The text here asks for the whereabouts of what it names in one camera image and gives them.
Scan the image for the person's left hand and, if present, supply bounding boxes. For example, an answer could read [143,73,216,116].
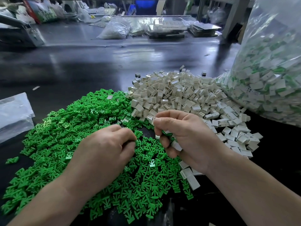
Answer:
[63,124,137,198]

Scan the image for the person's left forearm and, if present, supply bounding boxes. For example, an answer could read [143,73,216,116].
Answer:
[7,179,87,226]

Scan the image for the pile of white plastic caps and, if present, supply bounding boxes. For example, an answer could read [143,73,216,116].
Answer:
[127,68,264,191]

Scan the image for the pile of green plastic clips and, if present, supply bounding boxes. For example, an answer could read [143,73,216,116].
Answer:
[1,88,194,224]

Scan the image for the grey metal slanted post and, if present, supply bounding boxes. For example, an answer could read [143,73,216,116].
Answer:
[220,0,251,43]

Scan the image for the person's right hand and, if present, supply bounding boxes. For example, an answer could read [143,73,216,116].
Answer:
[152,110,226,175]

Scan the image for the dark flat tray stack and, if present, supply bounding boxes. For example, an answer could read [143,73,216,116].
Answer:
[189,22,222,38]

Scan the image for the stack of clear flat bags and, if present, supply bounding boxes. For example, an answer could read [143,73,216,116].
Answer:
[0,92,35,144]

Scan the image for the person's right forearm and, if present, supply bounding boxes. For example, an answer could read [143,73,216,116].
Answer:
[207,148,301,226]

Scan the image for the blue crate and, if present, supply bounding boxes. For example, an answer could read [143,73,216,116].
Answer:
[130,0,158,16]

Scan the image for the small clear bag of parts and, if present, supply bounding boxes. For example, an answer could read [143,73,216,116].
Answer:
[97,21,131,40]

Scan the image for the grey heat sealer machine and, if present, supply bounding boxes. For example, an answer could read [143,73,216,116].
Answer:
[0,14,45,47]

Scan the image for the clear plastic bag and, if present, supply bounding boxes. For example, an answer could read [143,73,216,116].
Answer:
[217,0,301,127]

